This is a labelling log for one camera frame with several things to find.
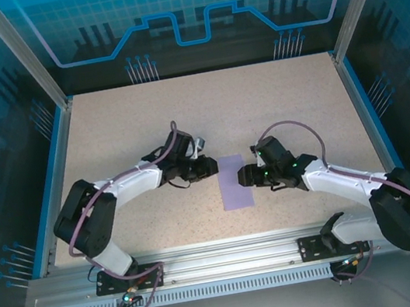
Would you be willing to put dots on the purple paper sheet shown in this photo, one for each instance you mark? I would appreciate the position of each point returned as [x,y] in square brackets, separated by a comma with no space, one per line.
[235,195]

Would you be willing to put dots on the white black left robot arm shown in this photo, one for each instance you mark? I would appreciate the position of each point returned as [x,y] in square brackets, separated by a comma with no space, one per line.
[135,185]

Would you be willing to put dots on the black right base mounting plate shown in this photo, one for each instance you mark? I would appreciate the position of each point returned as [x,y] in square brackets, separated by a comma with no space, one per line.
[311,248]

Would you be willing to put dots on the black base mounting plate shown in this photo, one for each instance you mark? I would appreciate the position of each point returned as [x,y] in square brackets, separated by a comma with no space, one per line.
[311,248]
[150,275]

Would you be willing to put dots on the black left base mounting plate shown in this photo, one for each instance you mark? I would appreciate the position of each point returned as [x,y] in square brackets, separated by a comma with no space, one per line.
[150,275]

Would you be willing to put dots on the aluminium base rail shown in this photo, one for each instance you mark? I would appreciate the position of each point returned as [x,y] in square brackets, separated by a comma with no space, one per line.
[226,256]

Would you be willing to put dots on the aluminium side rail blue strip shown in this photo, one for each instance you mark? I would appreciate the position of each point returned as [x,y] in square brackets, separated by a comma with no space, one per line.
[369,126]
[63,177]

